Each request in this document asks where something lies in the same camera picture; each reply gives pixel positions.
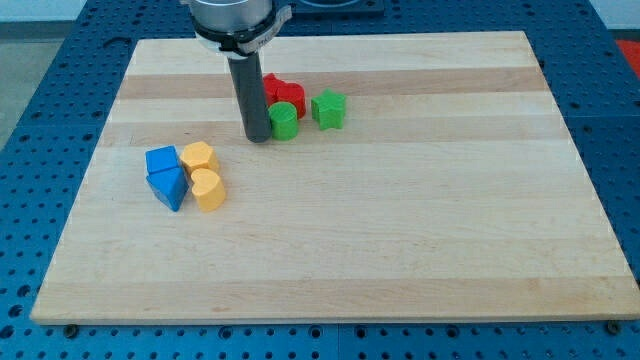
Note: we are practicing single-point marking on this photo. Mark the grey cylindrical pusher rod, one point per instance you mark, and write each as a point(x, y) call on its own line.
point(246, 74)

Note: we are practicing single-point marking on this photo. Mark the red star block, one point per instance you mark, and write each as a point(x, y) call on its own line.
point(271, 85)

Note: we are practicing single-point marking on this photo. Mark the green star block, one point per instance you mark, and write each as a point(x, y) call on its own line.
point(329, 109)

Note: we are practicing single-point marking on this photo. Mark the red circle block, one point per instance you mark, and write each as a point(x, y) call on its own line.
point(293, 93)

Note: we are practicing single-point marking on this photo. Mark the green cylinder block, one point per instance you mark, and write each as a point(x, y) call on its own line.
point(284, 121)

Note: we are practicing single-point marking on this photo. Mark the yellow hexagon block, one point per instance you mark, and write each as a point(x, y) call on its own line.
point(199, 155)

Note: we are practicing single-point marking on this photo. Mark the yellow heart block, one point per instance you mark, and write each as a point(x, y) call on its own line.
point(208, 189)

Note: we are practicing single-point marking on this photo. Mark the blue cube block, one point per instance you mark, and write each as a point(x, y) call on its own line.
point(161, 159)

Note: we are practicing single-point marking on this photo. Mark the blue triangle block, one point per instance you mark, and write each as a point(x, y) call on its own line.
point(169, 187)

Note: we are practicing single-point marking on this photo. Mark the light wooden board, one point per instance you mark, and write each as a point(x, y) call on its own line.
point(453, 193)

